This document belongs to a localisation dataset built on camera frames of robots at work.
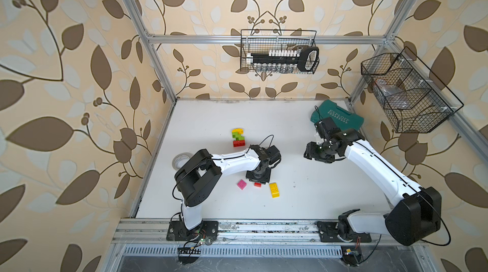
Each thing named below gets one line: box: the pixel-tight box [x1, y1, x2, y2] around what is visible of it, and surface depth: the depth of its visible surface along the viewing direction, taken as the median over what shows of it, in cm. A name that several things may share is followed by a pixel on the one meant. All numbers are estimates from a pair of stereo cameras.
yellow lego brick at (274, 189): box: [268, 182, 281, 199], surface depth 86 cm
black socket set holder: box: [245, 47, 320, 72], surface depth 86 cm
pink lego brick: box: [237, 179, 248, 191], surface depth 88 cm
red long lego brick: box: [233, 139, 246, 147], surface depth 101 cm
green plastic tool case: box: [310, 99, 365, 131], surface depth 110 cm
